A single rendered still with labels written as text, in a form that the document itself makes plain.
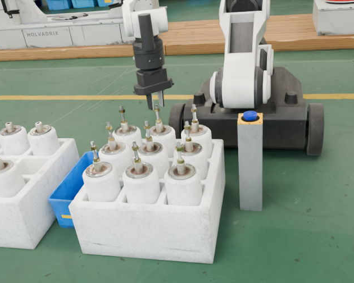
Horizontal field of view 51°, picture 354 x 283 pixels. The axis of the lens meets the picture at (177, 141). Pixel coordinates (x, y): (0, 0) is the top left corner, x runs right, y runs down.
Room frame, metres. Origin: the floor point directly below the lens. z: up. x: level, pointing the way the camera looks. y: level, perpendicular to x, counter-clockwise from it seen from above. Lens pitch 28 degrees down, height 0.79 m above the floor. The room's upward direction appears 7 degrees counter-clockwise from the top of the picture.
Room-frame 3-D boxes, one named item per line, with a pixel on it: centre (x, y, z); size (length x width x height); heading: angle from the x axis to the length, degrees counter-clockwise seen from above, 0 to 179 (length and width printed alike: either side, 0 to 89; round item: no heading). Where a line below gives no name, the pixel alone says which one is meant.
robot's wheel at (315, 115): (1.25, -0.53, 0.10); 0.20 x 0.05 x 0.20; 163
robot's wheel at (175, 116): (1.41, -0.02, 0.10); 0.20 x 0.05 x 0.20; 163
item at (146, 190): (0.86, 0.11, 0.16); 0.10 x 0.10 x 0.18
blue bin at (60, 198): (1.10, 0.34, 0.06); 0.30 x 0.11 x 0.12; 164
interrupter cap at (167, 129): (1.09, 0.05, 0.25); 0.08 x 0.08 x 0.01
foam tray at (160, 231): (0.98, 0.08, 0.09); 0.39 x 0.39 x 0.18; 75
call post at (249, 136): (0.98, -0.22, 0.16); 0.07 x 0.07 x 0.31; 75
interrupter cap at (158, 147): (0.98, 0.08, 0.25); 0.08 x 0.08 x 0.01
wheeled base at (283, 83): (1.56, -0.35, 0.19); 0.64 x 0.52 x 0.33; 163
